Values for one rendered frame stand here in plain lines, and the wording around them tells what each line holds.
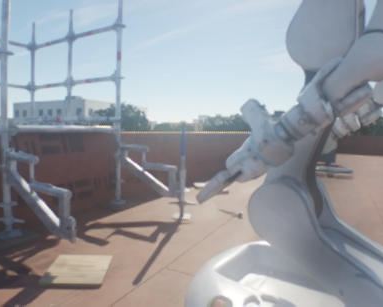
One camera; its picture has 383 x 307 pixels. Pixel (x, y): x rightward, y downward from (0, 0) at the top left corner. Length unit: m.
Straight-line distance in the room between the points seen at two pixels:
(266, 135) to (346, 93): 0.15
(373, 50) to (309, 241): 0.42
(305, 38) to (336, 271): 0.51
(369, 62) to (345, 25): 0.22
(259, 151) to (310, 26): 0.32
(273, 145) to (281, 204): 0.21
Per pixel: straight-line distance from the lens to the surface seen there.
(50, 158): 2.45
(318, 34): 0.69
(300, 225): 0.69
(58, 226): 1.71
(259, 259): 1.03
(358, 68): 0.49
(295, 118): 0.51
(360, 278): 0.69
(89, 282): 1.50
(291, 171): 0.72
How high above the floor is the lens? 0.75
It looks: 5 degrees down
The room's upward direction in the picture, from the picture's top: 1 degrees clockwise
